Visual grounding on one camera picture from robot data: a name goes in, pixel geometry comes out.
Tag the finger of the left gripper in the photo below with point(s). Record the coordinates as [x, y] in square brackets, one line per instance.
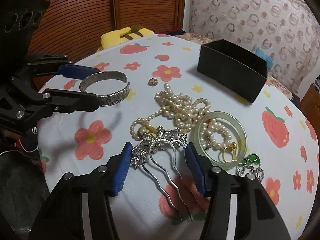
[73, 71]
[64, 101]

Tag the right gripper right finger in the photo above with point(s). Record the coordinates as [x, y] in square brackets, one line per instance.
[199, 167]

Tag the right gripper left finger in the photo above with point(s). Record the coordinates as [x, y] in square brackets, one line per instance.
[121, 164]

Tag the silver hair comb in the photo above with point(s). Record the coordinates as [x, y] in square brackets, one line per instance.
[157, 156]

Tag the green jade bangle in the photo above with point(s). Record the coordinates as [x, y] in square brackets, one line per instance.
[221, 138]

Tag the black jewelry box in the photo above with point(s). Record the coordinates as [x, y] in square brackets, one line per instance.
[234, 67]

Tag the strawberry flower table cloth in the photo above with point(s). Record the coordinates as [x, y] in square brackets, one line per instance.
[276, 130]

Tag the yellow plush toy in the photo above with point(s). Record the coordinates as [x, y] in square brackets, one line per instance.
[119, 36]

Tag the wooden slatted wardrobe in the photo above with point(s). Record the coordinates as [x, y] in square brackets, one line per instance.
[74, 27]

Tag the small gold flower brooch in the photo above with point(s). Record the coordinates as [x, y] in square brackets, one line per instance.
[153, 82]

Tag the wooden sideboard cabinet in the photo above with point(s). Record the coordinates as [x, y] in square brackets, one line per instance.
[310, 108]

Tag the blue fluffy bag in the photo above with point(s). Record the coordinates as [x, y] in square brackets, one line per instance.
[260, 53]

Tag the floral patterned curtain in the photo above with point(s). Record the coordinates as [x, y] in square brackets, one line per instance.
[286, 30]

